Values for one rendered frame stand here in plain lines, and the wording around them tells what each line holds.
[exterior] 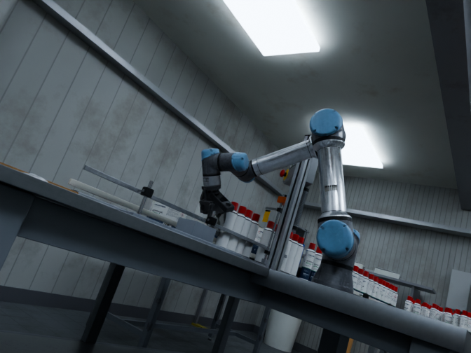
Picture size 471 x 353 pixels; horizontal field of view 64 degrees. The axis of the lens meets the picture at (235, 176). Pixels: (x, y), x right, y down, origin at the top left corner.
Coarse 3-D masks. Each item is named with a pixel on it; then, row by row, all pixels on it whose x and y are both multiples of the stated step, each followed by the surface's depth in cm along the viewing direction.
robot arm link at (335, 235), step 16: (320, 112) 139; (336, 112) 137; (320, 128) 136; (336, 128) 135; (320, 144) 137; (336, 144) 136; (320, 160) 136; (336, 160) 134; (320, 176) 135; (336, 176) 132; (320, 192) 134; (336, 192) 130; (336, 208) 128; (320, 224) 128; (336, 224) 123; (352, 224) 128; (320, 240) 124; (336, 240) 122; (352, 240) 122; (336, 256) 124
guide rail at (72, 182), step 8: (72, 184) 121; (80, 184) 122; (88, 192) 125; (96, 192) 126; (104, 192) 128; (112, 200) 130; (120, 200) 132; (136, 208) 136; (152, 216) 141; (160, 216) 143; (176, 224) 148; (216, 240) 163
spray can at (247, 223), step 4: (248, 212) 170; (252, 212) 171; (248, 216) 170; (248, 220) 169; (244, 224) 168; (248, 224) 168; (244, 228) 168; (248, 228) 168; (244, 232) 167; (248, 232) 169; (240, 240) 166; (244, 240) 167; (240, 244) 166; (244, 244) 167; (236, 248) 166; (240, 248) 166; (236, 252) 165; (240, 252) 166
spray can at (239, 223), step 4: (240, 208) 167; (244, 208) 167; (240, 212) 166; (244, 212) 167; (240, 216) 165; (244, 216) 166; (236, 220) 165; (240, 220) 165; (244, 220) 166; (236, 224) 164; (240, 224) 164; (236, 228) 163; (240, 228) 164; (236, 232) 163; (240, 232) 165; (232, 236) 163; (232, 240) 162; (236, 240) 163; (228, 244) 162; (232, 244) 162; (236, 244) 163; (228, 248) 161; (232, 248) 162
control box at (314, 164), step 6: (312, 162) 175; (288, 168) 186; (294, 168) 174; (312, 168) 174; (288, 174) 181; (312, 174) 174; (288, 180) 180; (306, 180) 173; (312, 180) 173; (306, 186) 180
